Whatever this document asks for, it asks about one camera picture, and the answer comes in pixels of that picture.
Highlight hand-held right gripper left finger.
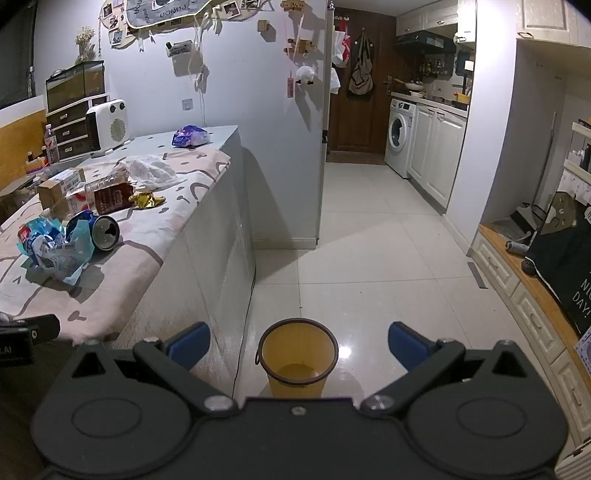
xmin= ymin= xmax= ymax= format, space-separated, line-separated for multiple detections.
xmin=64 ymin=322 xmax=237 ymax=414

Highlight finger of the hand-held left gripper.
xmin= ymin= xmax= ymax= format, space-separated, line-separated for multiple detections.
xmin=28 ymin=315 xmax=61 ymax=341

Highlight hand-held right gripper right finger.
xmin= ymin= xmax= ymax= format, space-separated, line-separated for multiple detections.
xmin=360 ymin=322 xmax=535 ymax=413

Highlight yellow plastic bin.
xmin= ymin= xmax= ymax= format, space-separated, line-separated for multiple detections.
xmin=257 ymin=318 xmax=339 ymax=399

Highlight labelled cardboard box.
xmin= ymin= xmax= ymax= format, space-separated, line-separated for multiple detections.
xmin=38 ymin=168 xmax=87 ymax=211

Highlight red-brown carton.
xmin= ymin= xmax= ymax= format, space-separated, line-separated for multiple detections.
xmin=93 ymin=181 xmax=136 ymax=216

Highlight gold foil wrapper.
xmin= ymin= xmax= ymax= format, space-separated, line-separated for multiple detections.
xmin=129 ymin=192 xmax=166 ymax=210

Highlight white plastic bag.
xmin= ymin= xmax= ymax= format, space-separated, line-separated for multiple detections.
xmin=120 ymin=155 xmax=179 ymax=190

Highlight blue white wrapper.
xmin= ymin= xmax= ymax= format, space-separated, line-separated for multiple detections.
xmin=17 ymin=217 xmax=96 ymax=284

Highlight long white cabinet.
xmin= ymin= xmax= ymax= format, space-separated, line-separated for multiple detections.
xmin=69 ymin=125 xmax=257 ymax=398

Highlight crushed blue can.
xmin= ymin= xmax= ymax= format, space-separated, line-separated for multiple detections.
xmin=67 ymin=210 xmax=121 ymax=253

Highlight red white packet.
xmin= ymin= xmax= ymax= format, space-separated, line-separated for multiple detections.
xmin=66 ymin=189 xmax=98 ymax=216

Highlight white drawer bench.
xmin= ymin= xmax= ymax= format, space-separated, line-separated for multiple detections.
xmin=470 ymin=223 xmax=591 ymax=480

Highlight clear plastic bottle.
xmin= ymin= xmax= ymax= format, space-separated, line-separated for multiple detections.
xmin=69 ymin=172 xmax=136 ymax=204

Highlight dark printed cushion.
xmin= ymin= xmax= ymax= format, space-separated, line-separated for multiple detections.
xmin=526 ymin=191 xmax=591 ymax=336

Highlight small water bottle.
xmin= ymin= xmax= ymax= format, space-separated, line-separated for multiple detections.
xmin=44 ymin=124 xmax=61 ymax=165

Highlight white kitchen cabinets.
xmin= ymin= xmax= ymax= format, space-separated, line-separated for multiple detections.
xmin=406 ymin=99 xmax=470 ymax=214

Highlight dark drawer organizer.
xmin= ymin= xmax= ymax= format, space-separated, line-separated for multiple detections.
xmin=45 ymin=95 xmax=110 ymax=164

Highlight purple snack bag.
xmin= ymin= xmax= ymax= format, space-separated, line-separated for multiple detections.
xmin=172 ymin=125 xmax=211 ymax=149

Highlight white fan heater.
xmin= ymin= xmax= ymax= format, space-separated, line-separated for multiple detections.
xmin=85 ymin=99 xmax=131 ymax=158

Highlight white washing machine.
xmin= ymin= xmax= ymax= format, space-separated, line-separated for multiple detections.
xmin=384 ymin=97 xmax=418 ymax=179

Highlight brown wooden door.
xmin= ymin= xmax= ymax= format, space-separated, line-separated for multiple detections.
xmin=326 ymin=14 xmax=398 ymax=156

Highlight glass fish tank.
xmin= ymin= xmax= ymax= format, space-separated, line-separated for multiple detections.
xmin=45 ymin=59 xmax=106 ymax=114

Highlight dark window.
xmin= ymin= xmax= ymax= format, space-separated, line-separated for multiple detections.
xmin=0 ymin=0 xmax=38 ymax=110

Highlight brown hanging bag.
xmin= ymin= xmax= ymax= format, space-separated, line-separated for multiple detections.
xmin=346 ymin=28 xmax=375 ymax=97

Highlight dried flower bunch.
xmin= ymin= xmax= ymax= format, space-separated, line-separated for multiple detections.
xmin=74 ymin=26 xmax=96 ymax=64

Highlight black range hood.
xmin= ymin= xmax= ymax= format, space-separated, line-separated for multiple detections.
xmin=396 ymin=31 xmax=458 ymax=53

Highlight wall photo collage banner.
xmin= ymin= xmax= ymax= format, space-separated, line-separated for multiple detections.
xmin=99 ymin=0 xmax=269 ymax=49

